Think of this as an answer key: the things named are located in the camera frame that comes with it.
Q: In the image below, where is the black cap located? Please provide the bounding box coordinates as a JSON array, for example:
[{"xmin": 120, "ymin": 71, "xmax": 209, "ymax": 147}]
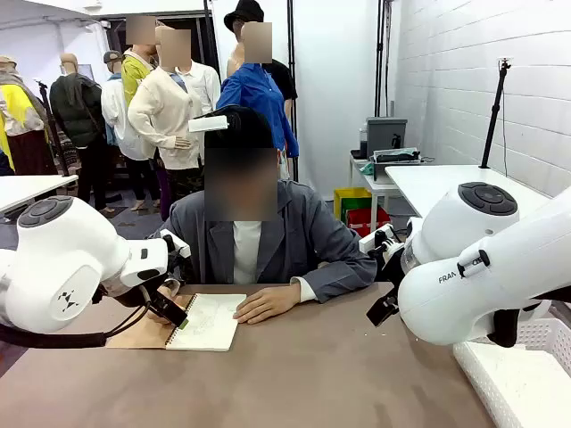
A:
[{"xmin": 203, "ymin": 105, "xmax": 276, "ymax": 151}]

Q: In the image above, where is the white side table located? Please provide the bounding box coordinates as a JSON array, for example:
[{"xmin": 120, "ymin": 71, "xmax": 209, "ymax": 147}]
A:
[{"xmin": 349, "ymin": 153, "xmax": 402, "ymax": 251}]

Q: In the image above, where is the person in grey jacket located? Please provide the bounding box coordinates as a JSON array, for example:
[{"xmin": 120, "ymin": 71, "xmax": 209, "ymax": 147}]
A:
[{"xmin": 153, "ymin": 146, "xmax": 378, "ymax": 304}]

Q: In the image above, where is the person's left hand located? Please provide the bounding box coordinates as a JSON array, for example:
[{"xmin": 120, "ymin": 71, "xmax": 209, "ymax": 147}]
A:
[{"xmin": 232, "ymin": 284, "xmax": 299, "ymax": 325}]

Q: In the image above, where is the black bucket hat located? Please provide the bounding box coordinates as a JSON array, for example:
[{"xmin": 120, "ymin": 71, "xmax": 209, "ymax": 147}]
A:
[{"xmin": 223, "ymin": 0, "xmax": 265, "ymax": 33}]

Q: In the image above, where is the person's right hand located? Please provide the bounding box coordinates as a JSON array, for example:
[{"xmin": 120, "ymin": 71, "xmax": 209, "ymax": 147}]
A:
[{"xmin": 158, "ymin": 284, "xmax": 181, "ymax": 308}]

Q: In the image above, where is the small white table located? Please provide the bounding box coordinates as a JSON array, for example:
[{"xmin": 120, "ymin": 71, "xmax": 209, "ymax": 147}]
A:
[{"xmin": 0, "ymin": 175, "xmax": 79, "ymax": 213}]

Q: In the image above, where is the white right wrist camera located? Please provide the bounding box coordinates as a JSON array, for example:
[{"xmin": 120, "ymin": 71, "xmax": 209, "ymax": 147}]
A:
[{"xmin": 359, "ymin": 224, "xmax": 398, "ymax": 253}]

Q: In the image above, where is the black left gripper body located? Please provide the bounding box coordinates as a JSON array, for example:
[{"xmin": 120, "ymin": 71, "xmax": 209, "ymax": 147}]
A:
[{"xmin": 101, "ymin": 267, "xmax": 182, "ymax": 309}]

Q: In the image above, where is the grey tray with tools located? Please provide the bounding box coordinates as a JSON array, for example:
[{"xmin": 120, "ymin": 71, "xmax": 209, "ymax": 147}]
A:
[{"xmin": 372, "ymin": 147, "xmax": 423, "ymax": 182}]

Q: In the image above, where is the black left arm cable sleeve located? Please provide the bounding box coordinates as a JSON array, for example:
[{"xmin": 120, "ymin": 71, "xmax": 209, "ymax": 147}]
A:
[{"xmin": 0, "ymin": 298, "xmax": 155, "ymax": 350}]

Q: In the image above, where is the white perforated plastic basket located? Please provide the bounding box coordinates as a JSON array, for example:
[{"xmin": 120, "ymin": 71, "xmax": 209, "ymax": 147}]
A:
[{"xmin": 452, "ymin": 317, "xmax": 571, "ymax": 428}]

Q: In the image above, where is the yellow bin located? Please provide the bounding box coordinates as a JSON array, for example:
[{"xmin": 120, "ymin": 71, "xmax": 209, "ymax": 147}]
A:
[{"xmin": 334, "ymin": 186, "xmax": 374, "ymax": 223}]

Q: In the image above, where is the mannequin in blue shirt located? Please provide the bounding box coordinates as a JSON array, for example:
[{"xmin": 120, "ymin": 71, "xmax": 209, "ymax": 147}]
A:
[{"xmin": 216, "ymin": 21, "xmax": 300, "ymax": 179}]

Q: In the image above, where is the mannequin in yellow jacket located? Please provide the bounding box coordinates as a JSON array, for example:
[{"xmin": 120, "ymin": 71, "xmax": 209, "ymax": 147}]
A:
[{"xmin": 120, "ymin": 16, "xmax": 158, "ymax": 108}]

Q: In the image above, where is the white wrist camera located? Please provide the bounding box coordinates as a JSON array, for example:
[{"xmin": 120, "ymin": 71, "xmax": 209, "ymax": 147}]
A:
[
  {"xmin": 359, "ymin": 224, "xmax": 398, "ymax": 253},
  {"xmin": 159, "ymin": 228, "xmax": 192, "ymax": 259}
]

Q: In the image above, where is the mannequin with yellow scarf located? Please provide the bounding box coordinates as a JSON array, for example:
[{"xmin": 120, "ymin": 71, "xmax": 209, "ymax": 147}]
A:
[{"xmin": 0, "ymin": 55, "xmax": 59, "ymax": 177}]

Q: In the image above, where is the black tripod on white table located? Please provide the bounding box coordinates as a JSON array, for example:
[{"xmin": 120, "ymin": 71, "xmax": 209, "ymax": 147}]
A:
[{"xmin": 479, "ymin": 60, "xmax": 512, "ymax": 169}]

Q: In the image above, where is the grey box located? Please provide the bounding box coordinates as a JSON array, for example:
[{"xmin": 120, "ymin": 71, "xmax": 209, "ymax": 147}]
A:
[{"xmin": 365, "ymin": 116, "xmax": 409, "ymax": 160}]

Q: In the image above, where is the black floor tripod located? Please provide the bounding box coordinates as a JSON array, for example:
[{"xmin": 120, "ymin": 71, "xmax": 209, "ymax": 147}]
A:
[{"xmin": 34, "ymin": 79, "xmax": 72, "ymax": 177}]

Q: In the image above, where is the large white table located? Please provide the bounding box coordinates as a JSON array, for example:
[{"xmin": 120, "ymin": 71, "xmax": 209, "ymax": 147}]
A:
[{"xmin": 384, "ymin": 163, "xmax": 554, "ymax": 233}]

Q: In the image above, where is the person's left forearm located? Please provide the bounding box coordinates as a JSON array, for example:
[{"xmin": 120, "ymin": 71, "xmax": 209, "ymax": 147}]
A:
[{"xmin": 292, "ymin": 262, "xmax": 378, "ymax": 304}]

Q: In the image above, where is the white head-mounted camera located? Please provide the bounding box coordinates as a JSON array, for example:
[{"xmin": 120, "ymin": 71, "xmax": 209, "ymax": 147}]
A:
[{"xmin": 187, "ymin": 114, "xmax": 229, "ymax": 134}]

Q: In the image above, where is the mannequin in white shirt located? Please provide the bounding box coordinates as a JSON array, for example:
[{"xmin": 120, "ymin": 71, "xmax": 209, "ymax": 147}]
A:
[{"xmin": 178, "ymin": 60, "xmax": 223, "ymax": 117}]

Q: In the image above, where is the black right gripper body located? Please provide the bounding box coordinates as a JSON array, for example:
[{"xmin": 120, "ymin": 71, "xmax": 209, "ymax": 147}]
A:
[{"xmin": 369, "ymin": 240, "xmax": 410, "ymax": 291}]

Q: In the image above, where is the green bin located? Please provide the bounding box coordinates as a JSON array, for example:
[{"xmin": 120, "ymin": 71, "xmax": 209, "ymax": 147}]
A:
[{"xmin": 341, "ymin": 195, "xmax": 380, "ymax": 224}]

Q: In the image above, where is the mannequin with grey cap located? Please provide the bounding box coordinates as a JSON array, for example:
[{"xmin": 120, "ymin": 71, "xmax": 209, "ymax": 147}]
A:
[{"xmin": 101, "ymin": 50, "xmax": 153, "ymax": 213}]

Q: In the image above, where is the spiral notebook with brown cover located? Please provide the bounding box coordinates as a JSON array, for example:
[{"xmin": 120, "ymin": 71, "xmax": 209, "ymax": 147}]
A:
[{"xmin": 105, "ymin": 292, "xmax": 248, "ymax": 352}]

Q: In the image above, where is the black light stand pole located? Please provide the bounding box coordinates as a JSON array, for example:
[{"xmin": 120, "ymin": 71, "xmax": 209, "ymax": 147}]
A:
[
  {"xmin": 203, "ymin": 0, "xmax": 223, "ymax": 84},
  {"xmin": 376, "ymin": 0, "xmax": 387, "ymax": 118},
  {"xmin": 286, "ymin": 0, "xmax": 299, "ymax": 184}
]

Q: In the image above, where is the mannequin in cream cardigan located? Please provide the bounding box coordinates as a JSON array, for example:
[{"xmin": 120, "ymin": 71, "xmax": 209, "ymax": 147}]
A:
[{"xmin": 128, "ymin": 26, "xmax": 204, "ymax": 215}]

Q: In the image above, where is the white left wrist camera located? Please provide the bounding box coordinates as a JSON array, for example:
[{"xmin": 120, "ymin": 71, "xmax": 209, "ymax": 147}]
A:
[{"xmin": 159, "ymin": 228, "xmax": 192, "ymax": 259}]

